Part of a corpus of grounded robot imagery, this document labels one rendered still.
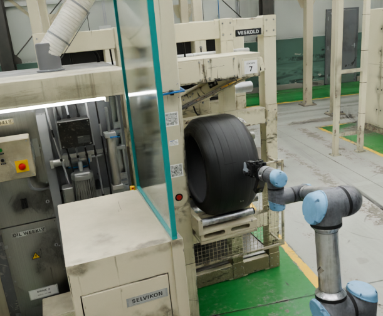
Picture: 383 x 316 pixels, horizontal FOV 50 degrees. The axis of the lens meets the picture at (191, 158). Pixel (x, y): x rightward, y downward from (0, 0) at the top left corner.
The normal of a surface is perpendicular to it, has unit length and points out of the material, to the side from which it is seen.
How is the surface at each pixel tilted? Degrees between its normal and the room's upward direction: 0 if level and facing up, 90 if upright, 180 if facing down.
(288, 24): 90
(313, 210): 82
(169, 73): 90
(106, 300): 90
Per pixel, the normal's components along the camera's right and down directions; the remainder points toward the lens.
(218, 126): 0.08, -0.73
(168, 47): 0.34, 0.26
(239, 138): 0.20, -0.45
